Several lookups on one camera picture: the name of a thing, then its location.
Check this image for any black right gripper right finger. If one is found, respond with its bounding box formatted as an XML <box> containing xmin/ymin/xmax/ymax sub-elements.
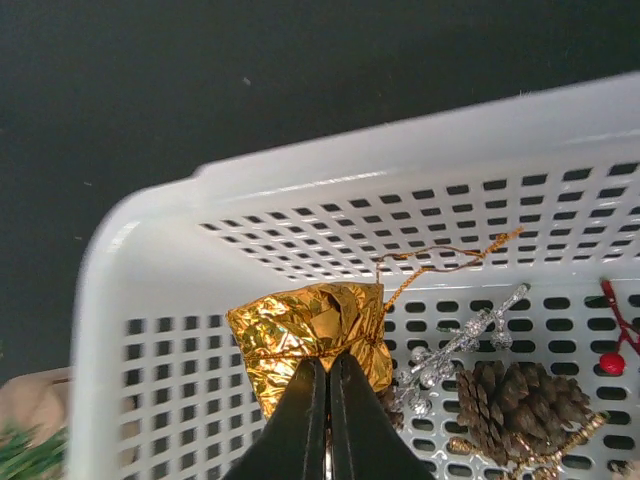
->
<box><xmin>329</xmin><ymin>353</ymin><xmax>433</xmax><ymax>480</ymax></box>

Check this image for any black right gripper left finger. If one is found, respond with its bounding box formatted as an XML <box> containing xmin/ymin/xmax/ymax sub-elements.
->
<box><xmin>224</xmin><ymin>359</ymin><xmax>326</xmax><ymax>480</ymax></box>

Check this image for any silver glitter sprig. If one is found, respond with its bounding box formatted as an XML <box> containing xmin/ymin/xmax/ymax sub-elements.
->
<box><xmin>394</xmin><ymin>283</ymin><xmax>531</xmax><ymax>418</ymax></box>

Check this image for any gold gift box ornament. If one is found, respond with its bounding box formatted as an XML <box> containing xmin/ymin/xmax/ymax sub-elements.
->
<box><xmin>225</xmin><ymin>225</ymin><xmax>525</xmax><ymax>421</ymax></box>

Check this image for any white plastic mesh basket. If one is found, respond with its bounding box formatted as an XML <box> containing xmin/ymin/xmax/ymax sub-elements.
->
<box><xmin>68</xmin><ymin>74</ymin><xmax>639</xmax><ymax>479</ymax></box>

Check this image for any small green christmas tree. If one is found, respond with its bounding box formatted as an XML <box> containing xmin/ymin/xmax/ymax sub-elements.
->
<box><xmin>0</xmin><ymin>367</ymin><xmax>74</xmax><ymax>480</ymax></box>

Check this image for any brown pine cone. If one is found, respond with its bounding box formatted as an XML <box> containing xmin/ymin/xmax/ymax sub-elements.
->
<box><xmin>376</xmin><ymin>385</ymin><xmax>404</xmax><ymax>432</ymax></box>
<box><xmin>456</xmin><ymin>361</ymin><xmax>592</xmax><ymax>467</ymax></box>

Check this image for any red berry pick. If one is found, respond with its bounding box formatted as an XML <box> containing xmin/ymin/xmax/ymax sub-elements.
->
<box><xmin>597</xmin><ymin>278</ymin><xmax>640</xmax><ymax>376</ymax></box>

